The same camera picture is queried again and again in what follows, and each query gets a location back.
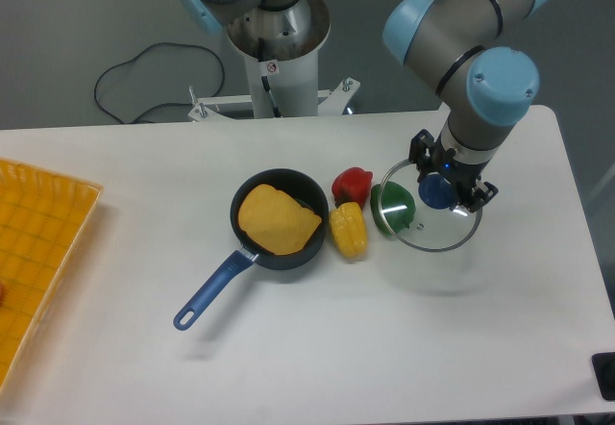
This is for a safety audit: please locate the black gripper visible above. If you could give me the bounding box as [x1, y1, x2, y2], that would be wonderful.
[408, 129, 499, 213]

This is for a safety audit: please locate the glass lid blue knob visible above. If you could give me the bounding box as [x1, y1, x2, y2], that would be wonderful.
[380, 161, 482, 252]

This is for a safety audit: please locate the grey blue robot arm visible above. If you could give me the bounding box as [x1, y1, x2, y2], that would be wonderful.
[182, 0, 547, 212]

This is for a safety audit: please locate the green bell pepper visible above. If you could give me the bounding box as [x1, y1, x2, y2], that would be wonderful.
[370, 182, 416, 237]

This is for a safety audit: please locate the red bell pepper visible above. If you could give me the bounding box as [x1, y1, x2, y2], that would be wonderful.
[332, 166, 373, 208]

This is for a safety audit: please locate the yellow bell pepper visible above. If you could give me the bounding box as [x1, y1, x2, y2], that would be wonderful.
[329, 202, 368, 260]

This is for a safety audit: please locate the yellow bread piece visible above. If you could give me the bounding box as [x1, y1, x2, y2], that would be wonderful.
[237, 184, 322, 256]

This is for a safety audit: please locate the black device table corner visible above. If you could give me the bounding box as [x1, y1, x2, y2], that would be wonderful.
[591, 352, 615, 402]

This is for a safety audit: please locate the yellow woven basket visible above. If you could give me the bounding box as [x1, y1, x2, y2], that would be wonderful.
[1, 159, 104, 387]

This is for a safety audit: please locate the dark pot blue handle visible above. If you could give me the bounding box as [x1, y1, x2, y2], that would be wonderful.
[173, 168, 329, 331]

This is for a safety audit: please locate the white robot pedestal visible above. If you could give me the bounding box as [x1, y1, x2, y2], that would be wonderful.
[186, 0, 361, 122]

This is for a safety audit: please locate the black cable on floor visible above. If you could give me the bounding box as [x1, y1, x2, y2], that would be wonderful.
[93, 41, 226, 125]

